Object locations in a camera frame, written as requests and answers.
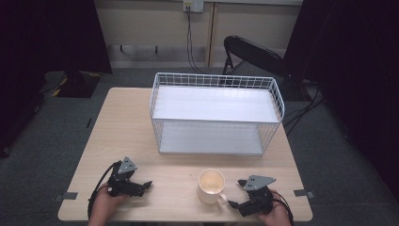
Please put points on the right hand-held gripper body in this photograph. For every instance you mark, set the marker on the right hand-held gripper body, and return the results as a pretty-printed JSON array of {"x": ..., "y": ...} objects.
[{"x": 258, "y": 201}]

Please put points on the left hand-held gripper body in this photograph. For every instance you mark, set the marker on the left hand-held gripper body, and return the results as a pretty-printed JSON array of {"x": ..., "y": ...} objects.
[{"x": 120, "y": 185}]

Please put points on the white cup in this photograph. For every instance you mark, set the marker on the white cup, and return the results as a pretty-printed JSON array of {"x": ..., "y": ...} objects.
[{"x": 210, "y": 191}]

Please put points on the person's right hand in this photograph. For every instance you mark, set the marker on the person's right hand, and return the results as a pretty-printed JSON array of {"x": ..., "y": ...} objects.
[{"x": 277, "y": 216}]

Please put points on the person's left hand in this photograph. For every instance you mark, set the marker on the person's left hand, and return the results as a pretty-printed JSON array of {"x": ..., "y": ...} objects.
[{"x": 105, "y": 204}]

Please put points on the grey tape piece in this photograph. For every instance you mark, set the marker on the grey tape piece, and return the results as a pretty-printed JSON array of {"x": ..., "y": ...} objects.
[
  {"x": 66, "y": 196},
  {"x": 304, "y": 193}
]

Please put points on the dark stand base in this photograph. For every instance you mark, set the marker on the dark stand base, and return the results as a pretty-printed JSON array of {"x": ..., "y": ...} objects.
[{"x": 72, "y": 84}]

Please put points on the black folding chair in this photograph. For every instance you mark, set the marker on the black folding chair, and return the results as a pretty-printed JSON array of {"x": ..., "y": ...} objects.
[{"x": 254, "y": 53}]

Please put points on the black curtain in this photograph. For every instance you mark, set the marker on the black curtain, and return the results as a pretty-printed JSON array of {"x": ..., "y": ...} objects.
[
  {"x": 47, "y": 47},
  {"x": 354, "y": 78}
]

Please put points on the white wall socket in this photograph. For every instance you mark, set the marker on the white wall socket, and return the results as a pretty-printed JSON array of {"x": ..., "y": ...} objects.
[{"x": 193, "y": 5}]

